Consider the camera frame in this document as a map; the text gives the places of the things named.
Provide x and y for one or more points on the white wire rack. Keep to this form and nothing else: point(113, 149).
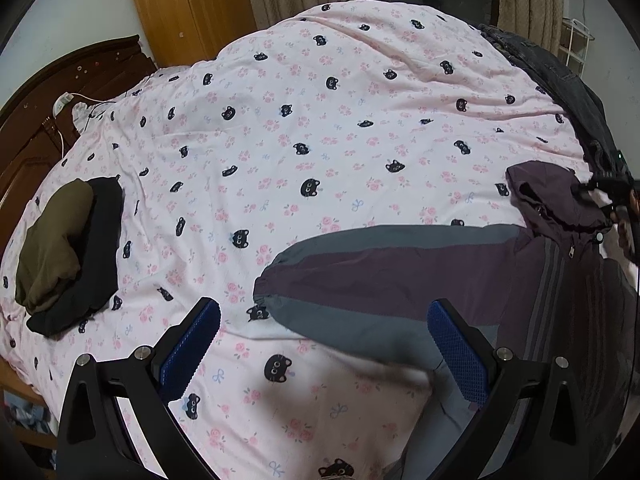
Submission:
point(574, 45)

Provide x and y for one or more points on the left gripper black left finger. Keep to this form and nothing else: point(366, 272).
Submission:
point(94, 442)

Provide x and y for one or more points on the pink cat print bedsheet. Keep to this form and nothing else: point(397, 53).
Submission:
point(349, 115)

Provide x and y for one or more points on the dark grey jeans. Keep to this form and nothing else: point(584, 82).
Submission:
point(581, 105)

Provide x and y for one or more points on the folded black garment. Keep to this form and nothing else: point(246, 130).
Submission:
point(96, 247)

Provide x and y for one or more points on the white power strip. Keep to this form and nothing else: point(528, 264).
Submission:
point(61, 102)

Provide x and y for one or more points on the person's right hand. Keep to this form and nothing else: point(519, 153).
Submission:
point(627, 220)

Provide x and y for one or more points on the folded olive green garment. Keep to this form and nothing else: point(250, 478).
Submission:
point(48, 263)

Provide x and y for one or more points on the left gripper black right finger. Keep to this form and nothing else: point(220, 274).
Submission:
point(550, 413)

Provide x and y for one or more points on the dark wooden headboard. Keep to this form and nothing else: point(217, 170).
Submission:
point(33, 138)

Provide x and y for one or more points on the light wooden wardrobe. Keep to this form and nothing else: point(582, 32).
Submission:
point(183, 32)

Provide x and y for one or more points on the purple and grey jacket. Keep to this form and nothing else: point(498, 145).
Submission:
point(541, 290)

